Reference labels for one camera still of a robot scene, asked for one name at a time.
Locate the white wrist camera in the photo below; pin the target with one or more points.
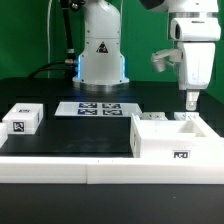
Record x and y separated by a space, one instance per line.
164 58

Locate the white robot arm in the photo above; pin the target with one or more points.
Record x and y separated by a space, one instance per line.
101 66

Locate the white marker sheet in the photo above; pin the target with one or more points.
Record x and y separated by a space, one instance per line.
97 109

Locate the white cabinet body box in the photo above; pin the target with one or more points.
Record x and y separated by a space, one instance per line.
173 139

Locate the white cabinet top box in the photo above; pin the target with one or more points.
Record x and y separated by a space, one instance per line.
24 118

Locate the white front fence bar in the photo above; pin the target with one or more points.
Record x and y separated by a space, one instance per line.
106 171

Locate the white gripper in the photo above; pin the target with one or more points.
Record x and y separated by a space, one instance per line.
195 37

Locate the white cabinet door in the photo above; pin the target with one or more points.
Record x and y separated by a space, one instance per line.
182 116
153 116

